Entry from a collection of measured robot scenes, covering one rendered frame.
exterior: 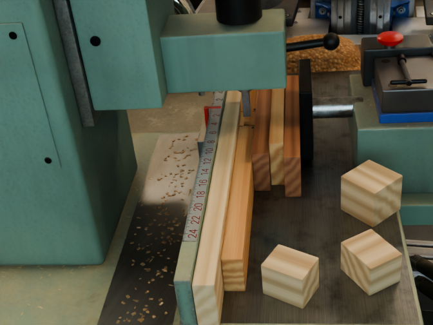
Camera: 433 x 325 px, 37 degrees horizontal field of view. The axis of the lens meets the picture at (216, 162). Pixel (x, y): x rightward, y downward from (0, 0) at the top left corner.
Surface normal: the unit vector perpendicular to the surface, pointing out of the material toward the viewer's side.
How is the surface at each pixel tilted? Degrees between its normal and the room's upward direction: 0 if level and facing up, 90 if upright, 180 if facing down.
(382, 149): 90
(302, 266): 0
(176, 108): 0
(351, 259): 90
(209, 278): 0
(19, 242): 90
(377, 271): 90
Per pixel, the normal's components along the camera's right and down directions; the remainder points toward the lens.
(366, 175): -0.10, -0.83
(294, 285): -0.55, 0.50
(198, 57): -0.10, 0.55
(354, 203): -0.78, 0.40
